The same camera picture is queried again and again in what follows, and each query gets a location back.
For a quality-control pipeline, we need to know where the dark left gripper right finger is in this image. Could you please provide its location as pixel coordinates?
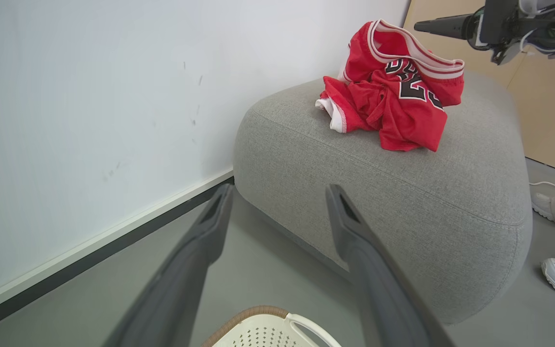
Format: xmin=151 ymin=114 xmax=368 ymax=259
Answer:
xmin=324 ymin=183 xmax=457 ymax=347

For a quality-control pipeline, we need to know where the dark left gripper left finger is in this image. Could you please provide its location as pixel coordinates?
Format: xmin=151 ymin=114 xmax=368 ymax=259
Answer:
xmin=103 ymin=183 xmax=235 ymax=347

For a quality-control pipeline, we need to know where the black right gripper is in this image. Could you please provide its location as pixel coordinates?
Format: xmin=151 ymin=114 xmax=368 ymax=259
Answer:
xmin=413 ymin=0 xmax=529 ymax=66

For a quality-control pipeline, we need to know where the red jersey striped trim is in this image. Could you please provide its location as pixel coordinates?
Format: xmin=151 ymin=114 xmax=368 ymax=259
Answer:
xmin=338 ymin=19 xmax=465 ymax=109

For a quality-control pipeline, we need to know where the red shorts white hem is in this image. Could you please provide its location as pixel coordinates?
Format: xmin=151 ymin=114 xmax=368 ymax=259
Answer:
xmin=315 ymin=70 xmax=448 ymax=153

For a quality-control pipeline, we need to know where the beige plastic laundry basket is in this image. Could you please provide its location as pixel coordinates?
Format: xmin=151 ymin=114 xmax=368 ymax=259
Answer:
xmin=201 ymin=305 xmax=342 ymax=347

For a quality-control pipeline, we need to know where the white black baseboard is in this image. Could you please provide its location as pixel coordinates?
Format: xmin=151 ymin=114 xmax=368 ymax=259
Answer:
xmin=0 ymin=166 xmax=235 ymax=339

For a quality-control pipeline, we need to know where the grey fabric ottoman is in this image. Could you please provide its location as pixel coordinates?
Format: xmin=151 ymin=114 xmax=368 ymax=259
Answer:
xmin=233 ymin=69 xmax=534 ymax=325

